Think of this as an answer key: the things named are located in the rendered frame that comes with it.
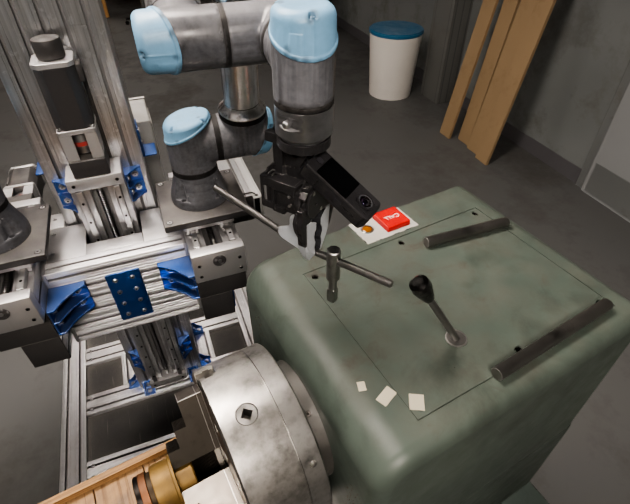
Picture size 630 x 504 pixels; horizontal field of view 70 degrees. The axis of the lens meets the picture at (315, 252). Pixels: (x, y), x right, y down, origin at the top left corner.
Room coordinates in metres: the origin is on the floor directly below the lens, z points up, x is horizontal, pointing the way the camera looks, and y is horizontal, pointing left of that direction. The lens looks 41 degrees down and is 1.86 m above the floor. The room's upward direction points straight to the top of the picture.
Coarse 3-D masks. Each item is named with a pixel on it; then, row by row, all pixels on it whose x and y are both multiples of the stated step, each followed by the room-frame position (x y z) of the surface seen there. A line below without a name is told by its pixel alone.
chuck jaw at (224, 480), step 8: (224, 472) 0.32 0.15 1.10; (208, 480) 0.31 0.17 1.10; (216, 480) 0.31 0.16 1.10; (224, 480) 0.31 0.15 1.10; (232, 480) 0.31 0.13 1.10; (192, 488) 0.30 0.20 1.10; (200, 488) 0.30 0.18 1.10; (208, 488) 0.30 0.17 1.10; (216, 488) 0.30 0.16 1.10; (224, 488) 0.30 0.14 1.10; (232, 488) 0.30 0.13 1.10; (184, 496) 0.28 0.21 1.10; (192, 496) 0.28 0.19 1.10; (200, 496) 0.28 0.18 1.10; (208, 496) 0.28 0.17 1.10; (216, 496) 0.28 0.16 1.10; (224, 496) 0.28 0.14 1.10; (232, 496) 0.28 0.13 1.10; (240, 496) 0.28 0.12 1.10
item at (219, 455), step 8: (208, 456) 0.37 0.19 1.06; (216, 456) 0.37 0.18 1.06; (224, 456) 0.37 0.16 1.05; (192, 464) 0.35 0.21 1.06; (200, 464) 0.35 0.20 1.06; (208, 464) 0.36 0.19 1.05; (216, 464) 0.36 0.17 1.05; (224, 464) 0.36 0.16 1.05; (200, 472) 0.34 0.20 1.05; (208, 472) 0.34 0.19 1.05; (216, 472) 0.35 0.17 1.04; (200, 480) 0.33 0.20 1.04
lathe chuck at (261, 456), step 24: (216, 360) 0.48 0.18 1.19; (240, 360) 0.46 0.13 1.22; (216, 384) 0.40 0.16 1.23; (240, 384) 0.40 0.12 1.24; (264, 384) 0.40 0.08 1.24; (216, 408) 0.36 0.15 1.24; (264, 408) 0.36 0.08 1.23; (216, 432) 0.36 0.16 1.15; (240, 432) 0.32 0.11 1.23; (264, 432) 0.33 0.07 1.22; (240, 456) 0.30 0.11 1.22; (264, 456) 0.30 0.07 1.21; (288, 456) 0.30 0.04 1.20; (240, 480) 0.27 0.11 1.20; (264, 480) 0.27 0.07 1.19; (288, 480) 0.28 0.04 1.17
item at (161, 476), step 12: (168, 456) 0.34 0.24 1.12; (156, 468) 0.32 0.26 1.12; (168, 468) 0.32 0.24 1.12; (180, 468) 0.32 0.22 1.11; (192, 468) 0.32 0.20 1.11; (132, 480) 0.31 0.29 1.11; (144, 480) 0.30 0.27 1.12; (156, 480) 0.30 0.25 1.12; (168, 480) 0.30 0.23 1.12; (180, 480) 0.31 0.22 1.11; (192, 480) 0.31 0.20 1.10; (144, 492) 0.28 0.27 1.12; (156, 492) 0.28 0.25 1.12; (168, 492) 0.29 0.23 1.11; (180, 492) 0.29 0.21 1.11
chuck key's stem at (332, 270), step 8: (328, 248) 0.53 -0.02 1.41; (336, 248) 0.53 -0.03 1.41; (328, 256) 0.52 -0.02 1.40; (336, 256) 0.51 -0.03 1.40; (328, 264) 0.52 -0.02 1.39; (336, 264) 0.51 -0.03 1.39; (328, 272) 0.52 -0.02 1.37; (336, 272) 0.51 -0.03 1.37; (328, 280) 0.52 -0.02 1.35; (336, 280) 0.52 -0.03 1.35; (328, 288) 0.52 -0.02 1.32; (336, 288) 0.52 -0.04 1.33; (328, 296) 0.52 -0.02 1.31; (336, 296) 0.52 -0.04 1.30
